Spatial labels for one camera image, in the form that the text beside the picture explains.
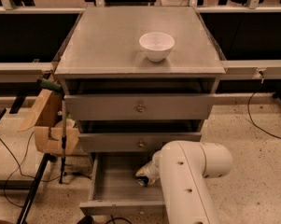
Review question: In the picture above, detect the black floor cable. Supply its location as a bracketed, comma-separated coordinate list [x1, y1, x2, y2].
[0, 130, 92, 209]
[246, 91, 281, 141]

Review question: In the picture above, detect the black stand leg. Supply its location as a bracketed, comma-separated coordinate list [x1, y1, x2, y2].
[17, 153, 50, 224]

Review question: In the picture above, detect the grey bottom drawer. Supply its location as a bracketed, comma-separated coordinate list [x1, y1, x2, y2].
[79, 152, 166, 216]

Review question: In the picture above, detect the green handled grabber stick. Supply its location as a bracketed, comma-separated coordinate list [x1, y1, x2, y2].
[37, 77, 66, 184]

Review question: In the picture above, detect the black floor cable left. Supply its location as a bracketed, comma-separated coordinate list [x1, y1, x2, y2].
[0, 130, 92, 209]

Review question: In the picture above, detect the grey top drawer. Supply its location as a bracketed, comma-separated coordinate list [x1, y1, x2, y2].
[65, 94, 216, 120]

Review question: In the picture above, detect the blue pepsi can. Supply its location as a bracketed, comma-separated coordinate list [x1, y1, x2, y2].
[137, 176, 149, 187]

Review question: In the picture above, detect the black floor cable right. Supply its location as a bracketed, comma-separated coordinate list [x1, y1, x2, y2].
[246, 91, 281, 141]

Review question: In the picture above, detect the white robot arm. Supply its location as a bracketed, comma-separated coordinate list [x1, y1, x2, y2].
[135, 141, 232, 224]

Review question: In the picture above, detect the white ceramic bowl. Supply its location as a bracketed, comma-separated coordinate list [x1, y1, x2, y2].
[139, 32, 175, 62]

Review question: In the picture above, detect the brown cardboard box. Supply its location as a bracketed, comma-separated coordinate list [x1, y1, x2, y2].
[17, 74, 80, 156]

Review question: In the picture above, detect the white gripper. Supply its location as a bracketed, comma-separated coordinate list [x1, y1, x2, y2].
[135, 161, 160, 185]

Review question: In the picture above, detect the grey middle drawer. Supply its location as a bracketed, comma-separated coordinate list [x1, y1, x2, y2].
[78, 133, 202, 152]

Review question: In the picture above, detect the grey drawer cabinet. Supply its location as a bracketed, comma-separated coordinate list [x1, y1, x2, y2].
[55, 7, 225, 215]

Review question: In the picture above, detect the grey drawer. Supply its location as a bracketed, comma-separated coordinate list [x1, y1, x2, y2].
[65, 94, 216, 120]
[78, 133, 202, 152]
[79, 152, 166, 216]

